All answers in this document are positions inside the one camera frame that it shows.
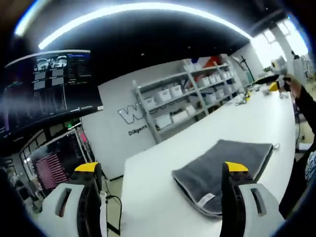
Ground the yellow white spare device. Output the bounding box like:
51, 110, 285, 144
234, 92, 250, 106

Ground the hanging overhead monitor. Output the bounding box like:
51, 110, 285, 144
0, 48, 104, 141

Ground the person's right hand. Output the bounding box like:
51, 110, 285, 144
282, 77, 304, 99

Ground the grey towel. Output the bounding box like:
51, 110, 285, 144
171, 139, 274, 218

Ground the long ceiling light strip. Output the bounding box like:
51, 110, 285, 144
38, 2, 254, 50

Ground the grey metal shelf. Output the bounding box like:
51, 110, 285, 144
132, 55, 239, 145

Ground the black pole stand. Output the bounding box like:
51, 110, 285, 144
240, 55, 255, 84

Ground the row of white storage bins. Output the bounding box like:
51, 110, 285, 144
143, 61, 235, 129

